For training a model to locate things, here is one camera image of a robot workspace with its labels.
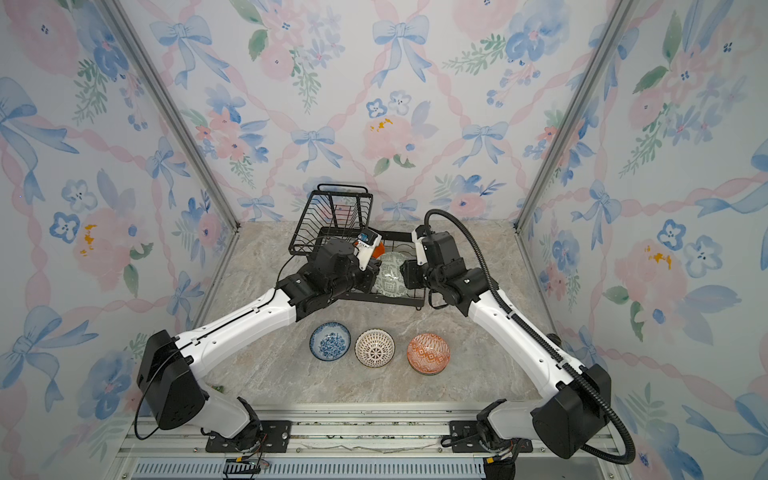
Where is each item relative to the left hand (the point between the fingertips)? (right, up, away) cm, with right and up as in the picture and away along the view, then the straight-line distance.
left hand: (380, 258), depth 77 cm
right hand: (+7, -2, +1) cm, 7 cm away
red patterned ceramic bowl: (+13, -27, +9) cm, 32 cm away
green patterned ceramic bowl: (+2, -6, +3) cm, 7 cm away
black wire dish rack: (-15, +15, +23) cm, 31 cm away
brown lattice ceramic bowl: (-2, -26, +11) cm, 29 cm away
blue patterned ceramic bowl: (-15, -25, +12) cm, 31 cm away
